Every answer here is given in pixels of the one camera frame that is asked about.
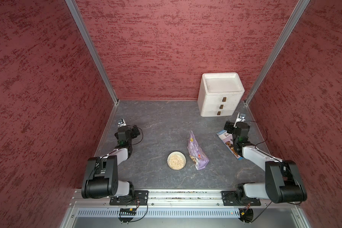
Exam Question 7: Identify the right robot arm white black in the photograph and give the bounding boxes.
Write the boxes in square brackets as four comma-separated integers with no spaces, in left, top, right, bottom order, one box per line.
[224,121,307,204]

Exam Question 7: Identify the aluminium corner post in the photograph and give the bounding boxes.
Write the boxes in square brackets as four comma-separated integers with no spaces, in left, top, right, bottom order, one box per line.
[244,0,310,106]
[65,0,119,105]

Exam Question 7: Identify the right aluminium corner post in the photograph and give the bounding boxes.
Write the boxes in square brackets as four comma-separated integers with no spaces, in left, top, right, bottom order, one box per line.
[244,0,310,106]

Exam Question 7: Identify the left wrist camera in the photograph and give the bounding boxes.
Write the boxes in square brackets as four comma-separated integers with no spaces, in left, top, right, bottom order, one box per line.
[117,119,127,127]

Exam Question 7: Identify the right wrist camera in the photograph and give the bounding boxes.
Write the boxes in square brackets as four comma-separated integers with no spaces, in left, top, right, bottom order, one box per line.
[236,113,246,122]

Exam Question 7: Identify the white green patterned bowl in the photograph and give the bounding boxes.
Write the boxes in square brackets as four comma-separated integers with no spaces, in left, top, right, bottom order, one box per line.
[167,150,187,171]

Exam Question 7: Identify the purple oats bag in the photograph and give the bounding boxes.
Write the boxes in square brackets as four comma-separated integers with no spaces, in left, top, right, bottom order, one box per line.
[187,131,210,171]

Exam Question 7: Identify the dog picture booklet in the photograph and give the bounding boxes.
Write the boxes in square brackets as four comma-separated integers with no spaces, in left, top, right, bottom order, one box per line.
[217,130,242,160]

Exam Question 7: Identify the white three-drawer storage box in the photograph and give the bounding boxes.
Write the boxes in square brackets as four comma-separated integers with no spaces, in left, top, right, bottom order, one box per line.
[198,72,245,117]

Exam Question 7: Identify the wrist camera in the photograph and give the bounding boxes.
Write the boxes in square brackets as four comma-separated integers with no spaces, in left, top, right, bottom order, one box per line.
[117,119,127,127]
[236,113,246,122]

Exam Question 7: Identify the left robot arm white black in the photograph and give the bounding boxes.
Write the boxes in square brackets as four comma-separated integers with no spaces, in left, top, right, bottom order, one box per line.
[81,125,141,199]

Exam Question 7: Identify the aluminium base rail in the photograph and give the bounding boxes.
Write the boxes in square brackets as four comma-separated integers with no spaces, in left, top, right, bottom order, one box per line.
[60,189,311,228]

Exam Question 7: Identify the left aluminium corner post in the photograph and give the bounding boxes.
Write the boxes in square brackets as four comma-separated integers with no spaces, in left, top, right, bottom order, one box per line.
[65,0,119,105]

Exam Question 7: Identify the oats in bowl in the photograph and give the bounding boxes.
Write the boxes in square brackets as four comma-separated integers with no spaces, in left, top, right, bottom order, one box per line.
[168,152,186,170]

